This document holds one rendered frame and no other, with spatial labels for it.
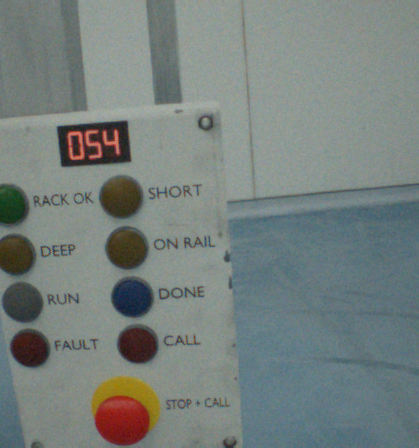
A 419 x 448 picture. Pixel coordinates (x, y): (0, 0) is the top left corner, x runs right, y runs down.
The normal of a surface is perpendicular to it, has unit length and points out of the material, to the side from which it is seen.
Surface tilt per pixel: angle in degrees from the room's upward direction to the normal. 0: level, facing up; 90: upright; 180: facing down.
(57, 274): 90
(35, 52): 90
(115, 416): 85
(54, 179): 90
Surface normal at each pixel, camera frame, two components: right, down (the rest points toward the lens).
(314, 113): 0.11, 0.25
